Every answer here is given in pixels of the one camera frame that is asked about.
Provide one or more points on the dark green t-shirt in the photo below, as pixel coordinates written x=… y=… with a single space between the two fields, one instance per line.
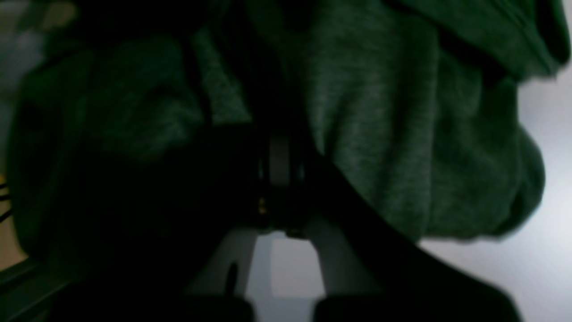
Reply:
x=414 y=102

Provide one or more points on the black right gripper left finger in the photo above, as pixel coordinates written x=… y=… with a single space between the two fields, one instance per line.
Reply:
x=167 y=235

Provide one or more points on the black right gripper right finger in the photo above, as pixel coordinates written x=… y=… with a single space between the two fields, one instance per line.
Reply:
x=371 y=272

